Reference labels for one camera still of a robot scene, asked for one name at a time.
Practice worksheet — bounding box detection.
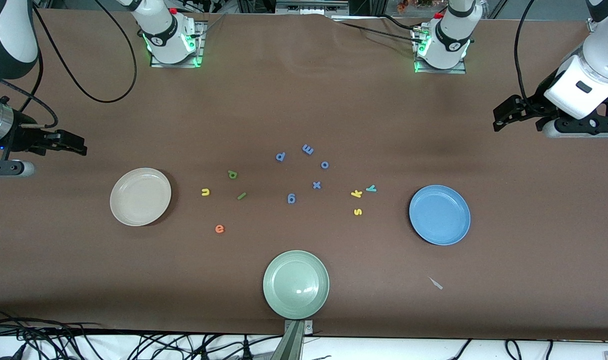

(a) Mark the aluminium profile frame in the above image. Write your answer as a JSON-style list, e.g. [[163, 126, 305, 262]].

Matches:
[[275, 0, 350, 16]]

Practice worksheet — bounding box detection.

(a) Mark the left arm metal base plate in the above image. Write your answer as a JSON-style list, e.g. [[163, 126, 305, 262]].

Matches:
[[415, 25, 467, 75]]

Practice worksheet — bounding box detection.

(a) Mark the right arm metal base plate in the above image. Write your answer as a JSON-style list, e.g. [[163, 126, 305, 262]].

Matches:
[[150, 21, 207, 69]]

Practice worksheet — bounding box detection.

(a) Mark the black base power cable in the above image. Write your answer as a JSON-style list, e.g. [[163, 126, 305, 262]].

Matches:
[[334, 19, 419, 44], [379, 14, 420, 32]]

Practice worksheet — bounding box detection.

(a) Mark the beige round plate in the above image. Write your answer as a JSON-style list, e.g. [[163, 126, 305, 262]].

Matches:
[[110, 167, 172, 227]]

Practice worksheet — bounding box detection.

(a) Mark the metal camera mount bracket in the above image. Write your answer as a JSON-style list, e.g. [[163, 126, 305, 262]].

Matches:
[[270, 319, 314, 360]]

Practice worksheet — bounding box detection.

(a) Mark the brown table cover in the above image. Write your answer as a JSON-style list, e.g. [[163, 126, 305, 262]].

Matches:
[[0, 7, 608, 342]]

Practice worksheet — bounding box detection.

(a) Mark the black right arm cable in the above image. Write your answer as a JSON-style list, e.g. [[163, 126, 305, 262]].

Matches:
[[0, 0, 138, 130]]

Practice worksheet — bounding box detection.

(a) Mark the tangled black cable bundle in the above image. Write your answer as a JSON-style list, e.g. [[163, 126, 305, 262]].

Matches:
[[0, 309, 284, 360]]

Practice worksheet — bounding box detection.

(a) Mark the green round plate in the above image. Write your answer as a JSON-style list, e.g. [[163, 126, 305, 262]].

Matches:
[[263, 250, 330, 320]]

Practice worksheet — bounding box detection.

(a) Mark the blue round plate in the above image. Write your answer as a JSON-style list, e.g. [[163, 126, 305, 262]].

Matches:
[[409, 184, 471, 246]]

